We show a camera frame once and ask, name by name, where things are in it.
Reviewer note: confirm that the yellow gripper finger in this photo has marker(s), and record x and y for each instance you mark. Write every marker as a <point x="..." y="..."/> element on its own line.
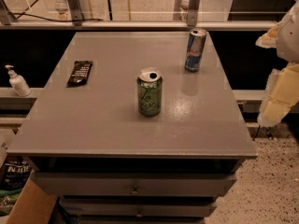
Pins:
<point x="281" y="94"/>
<point x="269" y="39"/>

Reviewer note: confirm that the blue silver redbull can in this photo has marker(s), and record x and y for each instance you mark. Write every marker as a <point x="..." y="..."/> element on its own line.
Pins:
<point x="195" y="47"/>

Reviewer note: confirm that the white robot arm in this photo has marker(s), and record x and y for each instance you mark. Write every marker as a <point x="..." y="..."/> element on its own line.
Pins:
<point x="288" y="36"/>

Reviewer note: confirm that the green soda can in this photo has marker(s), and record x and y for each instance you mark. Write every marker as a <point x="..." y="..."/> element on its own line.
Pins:
<point x="149" y="91"/>

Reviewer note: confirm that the grey drawer cabinet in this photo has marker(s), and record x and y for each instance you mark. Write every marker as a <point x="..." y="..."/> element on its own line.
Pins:
<point x="97" y="128"/>

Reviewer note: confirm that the black snack bar wrapper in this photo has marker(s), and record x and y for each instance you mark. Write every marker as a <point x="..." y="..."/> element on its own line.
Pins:
<point x="80" y="73"/>

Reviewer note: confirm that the grey drawer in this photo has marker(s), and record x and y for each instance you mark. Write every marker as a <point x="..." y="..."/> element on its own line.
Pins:
<point x="139" y="207"/>
<point x="153" y="185"/>

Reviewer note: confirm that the top grey drawer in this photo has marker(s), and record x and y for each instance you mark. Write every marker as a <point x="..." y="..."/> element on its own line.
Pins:
<point x="153" y="185"/>

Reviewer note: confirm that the white pump dispenser bottle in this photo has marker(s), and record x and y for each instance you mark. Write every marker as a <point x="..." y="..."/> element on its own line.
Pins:
<point x="17" y="82"/>

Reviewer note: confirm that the cardboard box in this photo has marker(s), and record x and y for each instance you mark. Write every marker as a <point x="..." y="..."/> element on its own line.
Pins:
<point x="34" y="205"/>

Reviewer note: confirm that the black snack bag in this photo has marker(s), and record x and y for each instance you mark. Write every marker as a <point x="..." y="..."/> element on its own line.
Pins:
<point x="14" y="173"/>

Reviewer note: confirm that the metal window rail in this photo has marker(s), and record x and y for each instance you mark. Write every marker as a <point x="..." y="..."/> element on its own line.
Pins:
<point x="140" y="25"/>

